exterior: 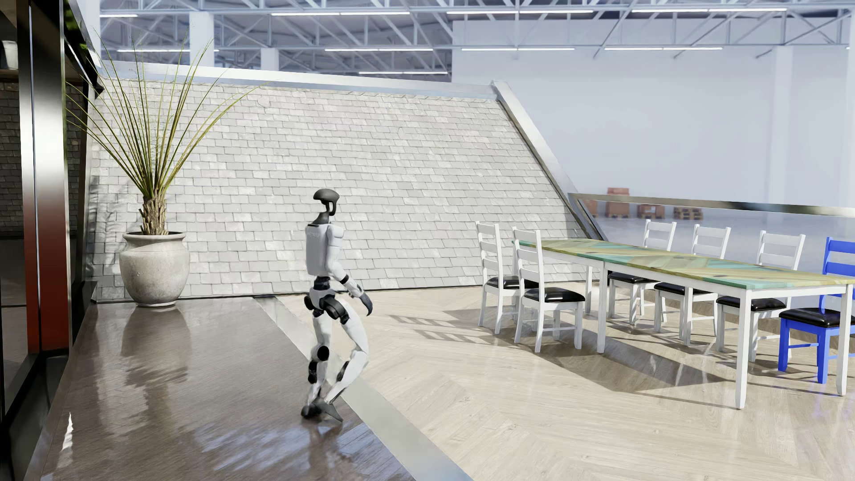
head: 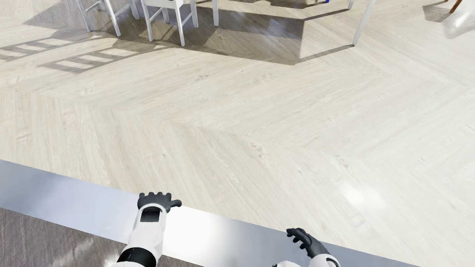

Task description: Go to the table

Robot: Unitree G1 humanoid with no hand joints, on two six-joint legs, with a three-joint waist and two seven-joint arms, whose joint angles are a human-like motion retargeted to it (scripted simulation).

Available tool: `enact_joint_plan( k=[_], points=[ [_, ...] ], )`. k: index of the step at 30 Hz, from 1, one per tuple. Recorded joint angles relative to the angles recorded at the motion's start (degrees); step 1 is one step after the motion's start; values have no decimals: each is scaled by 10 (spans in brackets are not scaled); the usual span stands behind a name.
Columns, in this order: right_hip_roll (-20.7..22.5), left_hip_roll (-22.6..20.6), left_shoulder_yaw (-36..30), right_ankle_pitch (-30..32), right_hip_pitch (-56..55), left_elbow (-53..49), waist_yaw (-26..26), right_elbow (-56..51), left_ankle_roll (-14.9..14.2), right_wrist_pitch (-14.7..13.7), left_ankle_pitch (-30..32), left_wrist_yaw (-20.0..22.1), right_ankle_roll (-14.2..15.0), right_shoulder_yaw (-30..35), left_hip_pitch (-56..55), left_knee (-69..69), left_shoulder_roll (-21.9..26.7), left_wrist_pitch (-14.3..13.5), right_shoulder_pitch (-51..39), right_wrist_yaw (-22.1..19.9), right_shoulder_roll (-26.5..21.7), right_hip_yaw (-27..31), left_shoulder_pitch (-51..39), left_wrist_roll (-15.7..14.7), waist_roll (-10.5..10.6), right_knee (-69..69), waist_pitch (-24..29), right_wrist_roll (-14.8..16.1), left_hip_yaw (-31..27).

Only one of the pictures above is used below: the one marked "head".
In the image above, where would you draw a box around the white table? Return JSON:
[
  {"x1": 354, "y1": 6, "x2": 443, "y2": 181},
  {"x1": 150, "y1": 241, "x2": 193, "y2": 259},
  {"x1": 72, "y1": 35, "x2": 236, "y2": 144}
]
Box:
[{"x1": 212, "y1": 0, "x2": 377, "y2": 46}]

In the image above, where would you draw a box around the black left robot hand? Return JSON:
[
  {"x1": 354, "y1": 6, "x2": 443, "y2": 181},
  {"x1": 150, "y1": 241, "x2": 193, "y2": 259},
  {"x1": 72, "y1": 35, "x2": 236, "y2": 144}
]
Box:
[{"x1": 137, "y1": 192, "x2": 183, "y2": 214}]

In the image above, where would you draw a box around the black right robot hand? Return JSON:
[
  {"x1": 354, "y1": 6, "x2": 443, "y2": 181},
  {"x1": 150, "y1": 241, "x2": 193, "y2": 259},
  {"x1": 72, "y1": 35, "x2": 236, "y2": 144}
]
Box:
[{"x1": 286, "y1": 228, "x2": 330, "y2": 259}]

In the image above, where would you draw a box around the silver metal floor strip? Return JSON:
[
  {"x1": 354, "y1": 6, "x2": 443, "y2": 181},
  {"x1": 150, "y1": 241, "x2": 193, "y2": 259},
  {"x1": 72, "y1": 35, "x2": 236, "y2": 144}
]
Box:
[{"x1": 0, "y1": 159, "x2": 420, "y2": 267}]

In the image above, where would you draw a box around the white wooden chair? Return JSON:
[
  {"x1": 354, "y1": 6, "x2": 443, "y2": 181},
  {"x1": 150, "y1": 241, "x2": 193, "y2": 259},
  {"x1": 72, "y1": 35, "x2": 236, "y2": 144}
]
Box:
[
  {"x1": 75, "y1": 0, "x2": 140, "y2": 37},
  {"x1": 140, "y1": 0, "x2": 199, "y2": 47}
]

